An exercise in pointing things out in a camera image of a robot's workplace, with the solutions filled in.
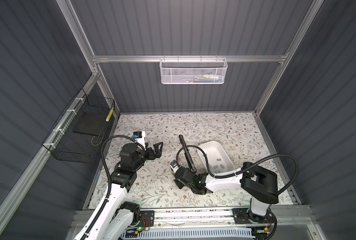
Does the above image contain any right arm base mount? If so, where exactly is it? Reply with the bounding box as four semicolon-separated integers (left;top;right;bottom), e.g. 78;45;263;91
232;208;276;226

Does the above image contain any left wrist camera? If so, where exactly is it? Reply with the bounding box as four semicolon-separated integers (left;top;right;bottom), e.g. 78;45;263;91
133;131;146;148

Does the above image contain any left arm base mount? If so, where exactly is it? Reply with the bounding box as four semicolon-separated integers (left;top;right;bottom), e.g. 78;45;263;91
129;210;155;228

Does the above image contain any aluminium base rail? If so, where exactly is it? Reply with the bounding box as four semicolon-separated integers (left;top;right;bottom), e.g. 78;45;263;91
140;205;316;229

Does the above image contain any white vent strip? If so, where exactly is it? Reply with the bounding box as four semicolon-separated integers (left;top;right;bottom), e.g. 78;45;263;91
119;227;256;240

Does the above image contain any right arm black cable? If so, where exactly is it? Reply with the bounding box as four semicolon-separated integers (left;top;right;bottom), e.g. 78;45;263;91
175;144;299;196

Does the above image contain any black wire side basket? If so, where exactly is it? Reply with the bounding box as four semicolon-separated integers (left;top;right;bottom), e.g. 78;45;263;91
43;90;116;164

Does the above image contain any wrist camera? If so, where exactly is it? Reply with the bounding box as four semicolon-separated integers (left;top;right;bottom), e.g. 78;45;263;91
133;131;146;148
170;160;181;175

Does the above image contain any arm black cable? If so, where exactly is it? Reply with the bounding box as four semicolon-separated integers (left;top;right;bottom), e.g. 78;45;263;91
175;144;299;196
78;134;146;240

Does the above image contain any black foam pad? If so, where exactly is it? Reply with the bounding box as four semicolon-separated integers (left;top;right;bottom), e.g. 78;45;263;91
73;113;108;137

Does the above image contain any white wire wall basket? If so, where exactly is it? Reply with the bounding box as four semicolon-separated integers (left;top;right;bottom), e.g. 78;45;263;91
159;57;228;85

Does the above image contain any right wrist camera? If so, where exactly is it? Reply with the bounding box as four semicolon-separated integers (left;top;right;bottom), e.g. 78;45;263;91
170;160;181;175

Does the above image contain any yellow marker pen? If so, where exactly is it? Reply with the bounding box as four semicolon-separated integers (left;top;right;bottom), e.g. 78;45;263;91
106;108;114;122

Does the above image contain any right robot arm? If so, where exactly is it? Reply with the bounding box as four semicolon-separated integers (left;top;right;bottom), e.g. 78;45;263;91
170;161;279;217

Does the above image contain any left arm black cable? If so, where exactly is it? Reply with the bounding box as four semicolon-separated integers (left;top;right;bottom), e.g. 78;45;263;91
78;134;146;240

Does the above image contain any white plastic tray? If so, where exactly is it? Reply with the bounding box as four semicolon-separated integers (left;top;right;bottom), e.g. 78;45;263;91
199;141;235;175

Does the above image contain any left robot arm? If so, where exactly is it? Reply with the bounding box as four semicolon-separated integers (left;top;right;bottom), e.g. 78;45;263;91
74;142;164;240

